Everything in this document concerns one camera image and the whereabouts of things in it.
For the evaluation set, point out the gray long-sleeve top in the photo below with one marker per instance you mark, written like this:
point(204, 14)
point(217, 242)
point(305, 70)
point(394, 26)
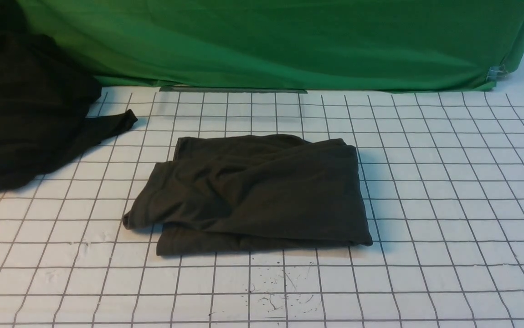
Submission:
point(253, 193)

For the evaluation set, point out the green backdrop cloth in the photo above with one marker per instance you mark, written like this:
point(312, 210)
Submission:
point(324, 45)

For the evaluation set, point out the metal binder clip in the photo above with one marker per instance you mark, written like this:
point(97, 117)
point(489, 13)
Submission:
point(497, 73)

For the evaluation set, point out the black garment pile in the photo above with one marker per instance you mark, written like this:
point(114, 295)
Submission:
point(45, 98)

